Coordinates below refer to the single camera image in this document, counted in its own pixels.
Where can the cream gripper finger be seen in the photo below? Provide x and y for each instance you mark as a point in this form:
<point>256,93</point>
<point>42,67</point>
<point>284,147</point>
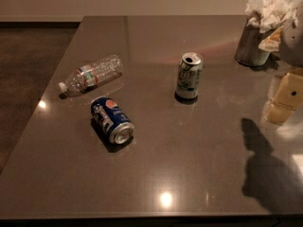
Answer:
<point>285,96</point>
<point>272,42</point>

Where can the clear plastic water bottle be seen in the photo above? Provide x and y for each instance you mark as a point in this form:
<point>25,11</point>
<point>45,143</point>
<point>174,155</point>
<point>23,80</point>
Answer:
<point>91,76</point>

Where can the metal cup holder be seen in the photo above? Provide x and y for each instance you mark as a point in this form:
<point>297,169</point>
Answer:
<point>248,53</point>

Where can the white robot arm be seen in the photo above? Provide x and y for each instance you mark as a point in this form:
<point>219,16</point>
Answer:
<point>291,48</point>

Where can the green 7up can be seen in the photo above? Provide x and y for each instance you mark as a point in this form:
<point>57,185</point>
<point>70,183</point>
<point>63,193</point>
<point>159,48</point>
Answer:
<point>189,72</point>

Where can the blue pepsi can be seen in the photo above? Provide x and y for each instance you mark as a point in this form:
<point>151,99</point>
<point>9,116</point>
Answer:
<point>113,121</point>

